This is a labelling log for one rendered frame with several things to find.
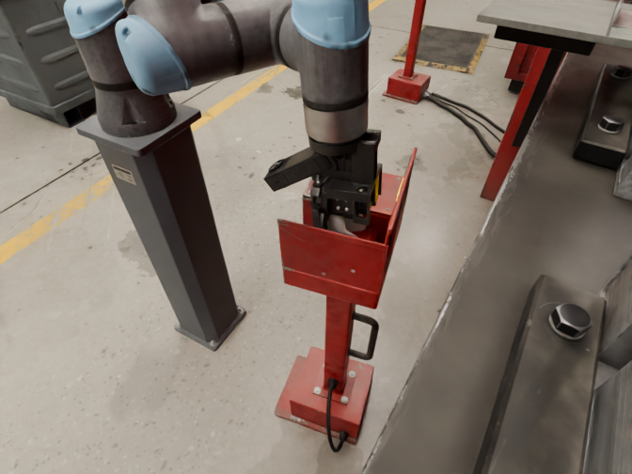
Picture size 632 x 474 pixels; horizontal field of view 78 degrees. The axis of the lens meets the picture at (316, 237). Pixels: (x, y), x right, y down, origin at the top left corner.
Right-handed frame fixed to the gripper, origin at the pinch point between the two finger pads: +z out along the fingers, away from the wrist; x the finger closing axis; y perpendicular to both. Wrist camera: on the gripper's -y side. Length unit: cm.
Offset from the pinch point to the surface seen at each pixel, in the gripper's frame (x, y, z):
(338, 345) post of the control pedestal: 2.4, -1.0, 35.3
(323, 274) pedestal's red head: -4.9, 0.5, 1.7
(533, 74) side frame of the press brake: 118, 38, 18
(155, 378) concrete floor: -7, -59, 68
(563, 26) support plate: 25.8, 27.1, -24.5
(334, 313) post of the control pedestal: 2.4, -1.2, 22.9
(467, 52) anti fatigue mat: 298, 12, 73
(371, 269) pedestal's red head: -4.8, 7.8, -1.5
